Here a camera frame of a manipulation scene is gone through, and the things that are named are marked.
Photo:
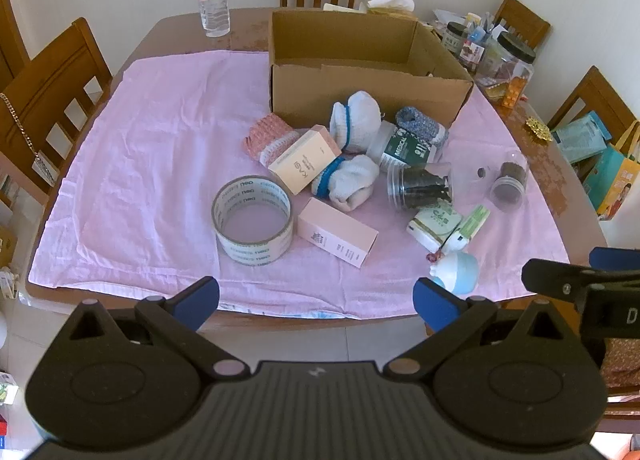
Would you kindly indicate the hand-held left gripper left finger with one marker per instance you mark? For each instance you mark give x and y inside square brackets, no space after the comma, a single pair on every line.
[197,302]

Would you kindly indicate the wooden desktop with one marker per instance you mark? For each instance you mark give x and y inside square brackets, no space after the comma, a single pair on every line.
[240,27]

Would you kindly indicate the green packet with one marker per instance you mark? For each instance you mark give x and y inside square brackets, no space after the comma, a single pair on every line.
[475,221]

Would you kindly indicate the white sock with blue band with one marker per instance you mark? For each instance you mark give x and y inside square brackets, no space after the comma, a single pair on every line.
[350,180]
[357,117]

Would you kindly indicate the grey-blue sock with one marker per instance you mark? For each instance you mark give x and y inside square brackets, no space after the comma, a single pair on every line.
[422,122]

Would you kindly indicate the pink and white carton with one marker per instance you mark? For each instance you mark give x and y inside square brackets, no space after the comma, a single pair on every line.
[300,162]
[340,232]

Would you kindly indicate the large clear jar black lid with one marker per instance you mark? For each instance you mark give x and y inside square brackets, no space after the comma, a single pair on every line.
[507,62]

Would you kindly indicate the dark-lid glass jar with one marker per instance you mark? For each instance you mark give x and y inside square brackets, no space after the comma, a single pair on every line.
[455,37]

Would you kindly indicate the white mask packet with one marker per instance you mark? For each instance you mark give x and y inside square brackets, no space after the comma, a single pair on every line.
[400,147]

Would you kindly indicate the clear jar with brown contents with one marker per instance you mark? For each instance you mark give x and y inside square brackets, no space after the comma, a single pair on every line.
[507,185]

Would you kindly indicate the teal and yellow gift bag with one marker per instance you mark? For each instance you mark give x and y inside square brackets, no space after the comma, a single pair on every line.
[615,180]

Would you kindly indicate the blue packets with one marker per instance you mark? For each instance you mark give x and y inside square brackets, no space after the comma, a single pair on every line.
[580,137]

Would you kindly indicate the orange pill blister pack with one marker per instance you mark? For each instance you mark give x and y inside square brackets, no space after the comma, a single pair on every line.
[514,92]

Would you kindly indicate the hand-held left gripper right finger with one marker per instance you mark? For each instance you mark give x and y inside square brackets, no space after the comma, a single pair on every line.
[437,305]

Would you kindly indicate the white papers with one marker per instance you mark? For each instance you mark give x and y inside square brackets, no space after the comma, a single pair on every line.
[445,16]

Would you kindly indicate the silver pill blister pack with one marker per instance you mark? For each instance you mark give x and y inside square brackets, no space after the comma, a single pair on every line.
[490,86]

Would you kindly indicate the brown patterned cloth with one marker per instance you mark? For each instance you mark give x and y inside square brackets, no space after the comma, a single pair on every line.
[622,365]

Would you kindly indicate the cardboard box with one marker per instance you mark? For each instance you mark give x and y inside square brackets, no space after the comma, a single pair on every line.
[350,85]

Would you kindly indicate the pink sock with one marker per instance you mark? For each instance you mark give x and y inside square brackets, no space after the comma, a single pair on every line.
[267,137]

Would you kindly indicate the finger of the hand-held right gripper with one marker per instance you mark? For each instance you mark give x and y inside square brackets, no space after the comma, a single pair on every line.
[615,259]
[555,280]

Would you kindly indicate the clear tape roll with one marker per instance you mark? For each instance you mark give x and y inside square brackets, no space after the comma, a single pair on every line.
[235,240]

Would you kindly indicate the gold ornate coaster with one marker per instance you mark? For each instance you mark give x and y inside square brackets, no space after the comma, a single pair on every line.
[537,131]

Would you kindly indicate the gold tissue box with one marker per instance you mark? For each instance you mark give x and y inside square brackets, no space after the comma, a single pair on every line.
[392,5]

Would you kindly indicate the blue and white toy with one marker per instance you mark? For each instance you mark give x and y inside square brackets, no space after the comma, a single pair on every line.
[460,270]

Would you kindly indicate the clear jar with pens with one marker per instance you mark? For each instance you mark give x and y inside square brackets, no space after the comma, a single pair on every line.
[472,52]

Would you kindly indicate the green and white small box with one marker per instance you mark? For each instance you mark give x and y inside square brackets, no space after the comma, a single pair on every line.
[432,225]

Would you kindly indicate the clear jar with dark contents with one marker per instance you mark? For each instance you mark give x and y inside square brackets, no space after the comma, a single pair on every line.
[420,187]

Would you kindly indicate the pink cloth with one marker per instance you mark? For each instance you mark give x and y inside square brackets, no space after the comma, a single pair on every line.
[150,150]

